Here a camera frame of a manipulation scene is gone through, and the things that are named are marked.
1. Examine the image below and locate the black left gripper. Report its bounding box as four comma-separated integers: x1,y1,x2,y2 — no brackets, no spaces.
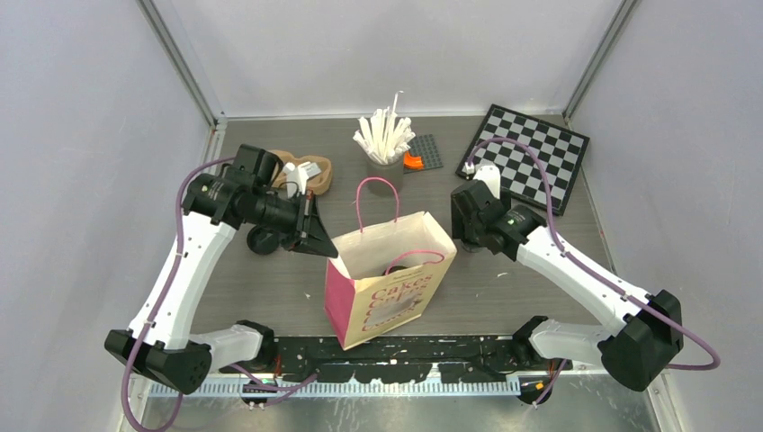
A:
245,188,338,258

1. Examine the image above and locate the black paper coffee cup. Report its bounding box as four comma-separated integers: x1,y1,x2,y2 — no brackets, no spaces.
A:
461,240,484,253

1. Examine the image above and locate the pink paper gift bag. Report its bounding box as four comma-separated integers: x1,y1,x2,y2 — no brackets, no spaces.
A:
324,211,457,350

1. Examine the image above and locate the black cup lid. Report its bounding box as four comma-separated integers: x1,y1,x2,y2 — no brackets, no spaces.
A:
247,226,283,256
382,263,421,275

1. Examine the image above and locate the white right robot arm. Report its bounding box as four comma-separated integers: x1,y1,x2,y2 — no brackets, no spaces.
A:
450,180,684,392

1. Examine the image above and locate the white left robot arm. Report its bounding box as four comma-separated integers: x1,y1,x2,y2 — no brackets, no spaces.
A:
104,144,338,395

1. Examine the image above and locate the orange black small device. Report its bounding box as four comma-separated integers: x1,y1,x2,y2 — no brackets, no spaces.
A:
404,134,444,174

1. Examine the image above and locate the grey straw holder cup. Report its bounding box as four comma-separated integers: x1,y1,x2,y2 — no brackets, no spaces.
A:
365,157,404,196

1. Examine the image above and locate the black white chessboard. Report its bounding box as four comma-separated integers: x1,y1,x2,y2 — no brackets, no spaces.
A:
454,104,589,216

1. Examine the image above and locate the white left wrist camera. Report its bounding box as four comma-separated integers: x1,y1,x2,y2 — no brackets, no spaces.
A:
283,162,322,198

